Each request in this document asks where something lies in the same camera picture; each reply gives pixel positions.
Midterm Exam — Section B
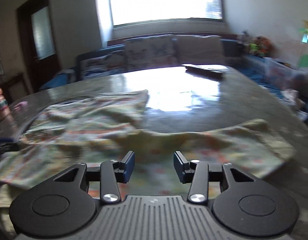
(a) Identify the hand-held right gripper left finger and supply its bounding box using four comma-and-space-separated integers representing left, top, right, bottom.
53, 151, 136, 204

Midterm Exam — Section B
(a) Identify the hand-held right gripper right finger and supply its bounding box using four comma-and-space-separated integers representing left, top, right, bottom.
173, 151, 256, 204

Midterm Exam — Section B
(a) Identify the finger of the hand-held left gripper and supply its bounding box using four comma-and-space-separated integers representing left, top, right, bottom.
0, 137, 18, 158

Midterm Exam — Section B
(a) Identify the floral print garment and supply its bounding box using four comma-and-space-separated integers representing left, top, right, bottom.
0, 89, 295, 198

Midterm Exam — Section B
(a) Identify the pink object with teal band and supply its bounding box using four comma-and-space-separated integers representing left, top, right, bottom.
0, 87, 20, 136

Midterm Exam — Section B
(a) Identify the dark wooden cabinet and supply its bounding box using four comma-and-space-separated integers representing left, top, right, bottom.
0, 72, 34, 103

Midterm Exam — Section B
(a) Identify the flat dark object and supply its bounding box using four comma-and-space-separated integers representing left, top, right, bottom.
181, 64, 225, 80

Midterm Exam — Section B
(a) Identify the striped print pillow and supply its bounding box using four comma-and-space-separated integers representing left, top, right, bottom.
80, 51, 127, 77

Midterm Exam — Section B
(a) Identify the blue sofa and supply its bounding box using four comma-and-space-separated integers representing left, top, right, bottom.
39, 39, 244, 90

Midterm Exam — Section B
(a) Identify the dark wooden door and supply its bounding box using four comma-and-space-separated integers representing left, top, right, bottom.
16, 0, 61, 93

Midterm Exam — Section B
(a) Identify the butterfly print pillow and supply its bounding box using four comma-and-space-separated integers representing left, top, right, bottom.
123, 36, 179, 71

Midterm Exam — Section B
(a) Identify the plain white pillow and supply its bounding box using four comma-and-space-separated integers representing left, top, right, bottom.
174, 35, 226, 66

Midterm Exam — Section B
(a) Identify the blue printed blanket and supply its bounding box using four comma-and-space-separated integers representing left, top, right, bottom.
240, 55, 308, 110

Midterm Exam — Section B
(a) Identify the white crumpled cloth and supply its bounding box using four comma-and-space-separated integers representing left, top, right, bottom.
281, 89, 308, 122

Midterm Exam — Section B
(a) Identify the pile of colourful toys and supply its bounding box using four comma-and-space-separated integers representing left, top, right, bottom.
238, 31, 273, 57

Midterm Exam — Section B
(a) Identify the bright window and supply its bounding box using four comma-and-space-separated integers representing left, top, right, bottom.
107, 0, 224, 26

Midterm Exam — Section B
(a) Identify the yellow and green pinwheel toy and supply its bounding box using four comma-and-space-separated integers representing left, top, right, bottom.
297, 19, 308, 69

